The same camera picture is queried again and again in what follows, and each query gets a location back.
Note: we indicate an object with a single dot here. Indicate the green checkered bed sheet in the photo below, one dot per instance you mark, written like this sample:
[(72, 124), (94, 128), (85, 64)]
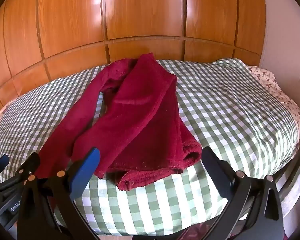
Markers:
[(240, 120)]

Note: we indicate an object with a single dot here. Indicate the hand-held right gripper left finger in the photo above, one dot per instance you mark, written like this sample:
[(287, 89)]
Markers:
[(87, 168)]

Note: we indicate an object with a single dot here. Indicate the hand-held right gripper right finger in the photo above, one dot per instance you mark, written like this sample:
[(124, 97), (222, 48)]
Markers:
[(215, 170)]

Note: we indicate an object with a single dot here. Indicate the white mattress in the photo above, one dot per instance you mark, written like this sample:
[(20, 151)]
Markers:
[(288, 180)]

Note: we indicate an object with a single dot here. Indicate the dark red sweater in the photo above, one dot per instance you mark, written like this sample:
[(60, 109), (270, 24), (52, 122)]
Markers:
[(145, 120)]

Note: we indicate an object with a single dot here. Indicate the wooden panelled headboard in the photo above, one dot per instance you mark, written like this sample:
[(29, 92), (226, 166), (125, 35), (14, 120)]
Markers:
[(140, 10)]

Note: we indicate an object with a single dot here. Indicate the floral bed sheet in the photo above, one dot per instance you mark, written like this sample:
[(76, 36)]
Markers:
[(267, 80)]

